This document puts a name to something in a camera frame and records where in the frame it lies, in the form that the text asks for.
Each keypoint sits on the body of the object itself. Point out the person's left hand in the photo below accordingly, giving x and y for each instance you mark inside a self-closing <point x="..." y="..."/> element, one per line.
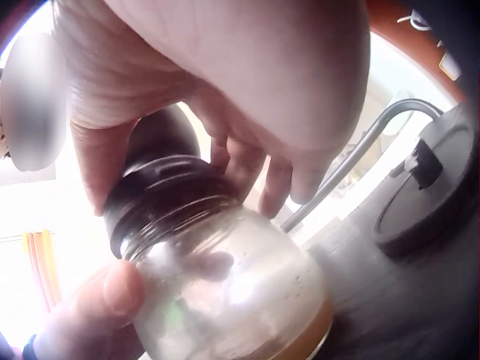
<point x="86" y="322"/>

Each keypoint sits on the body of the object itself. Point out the person's right hand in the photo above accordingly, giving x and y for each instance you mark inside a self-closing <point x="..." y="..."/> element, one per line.
<point x="225" y="67"/>

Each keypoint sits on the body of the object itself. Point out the person's right thumb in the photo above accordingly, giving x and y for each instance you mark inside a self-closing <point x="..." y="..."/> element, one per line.
<point x="97" y="157"/>

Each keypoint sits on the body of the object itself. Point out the person's right little finger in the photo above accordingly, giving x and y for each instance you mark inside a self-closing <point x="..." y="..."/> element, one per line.
<point x="311" y="180"/>

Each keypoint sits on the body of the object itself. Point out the person's left thumb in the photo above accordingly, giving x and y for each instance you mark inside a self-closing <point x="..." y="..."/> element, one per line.
<point x="116" y="292"/>

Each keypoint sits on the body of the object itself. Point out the person's right ring finger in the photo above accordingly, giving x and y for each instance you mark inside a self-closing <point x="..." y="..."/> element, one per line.
<point x="275" y="187"/>

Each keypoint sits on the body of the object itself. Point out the person's right middle finger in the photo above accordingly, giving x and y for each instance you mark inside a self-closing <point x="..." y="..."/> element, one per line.
<point x="221" y="155"/>

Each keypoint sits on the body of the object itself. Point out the dark brown glass jar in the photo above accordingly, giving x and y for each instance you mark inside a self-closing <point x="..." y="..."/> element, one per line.
<point x="165" y="180"/>

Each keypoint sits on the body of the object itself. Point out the clear glass jar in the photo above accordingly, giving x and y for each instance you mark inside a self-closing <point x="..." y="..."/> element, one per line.
<point x="232" y="285"/>

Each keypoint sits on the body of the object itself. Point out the grey curved metal tube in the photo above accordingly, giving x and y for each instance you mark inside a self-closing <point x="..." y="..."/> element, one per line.
<point x="360" y="150"/>

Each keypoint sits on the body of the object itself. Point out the orange curtain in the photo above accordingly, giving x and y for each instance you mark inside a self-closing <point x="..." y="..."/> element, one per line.
<point x="39" y="270"/>

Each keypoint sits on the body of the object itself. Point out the black round lid with tab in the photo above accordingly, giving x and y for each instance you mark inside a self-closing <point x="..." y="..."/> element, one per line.
<point x="438" y="195"/>

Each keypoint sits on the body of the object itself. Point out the brown wooden board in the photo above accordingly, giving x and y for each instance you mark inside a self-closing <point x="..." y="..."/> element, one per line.
<point x="420" y="48"/>

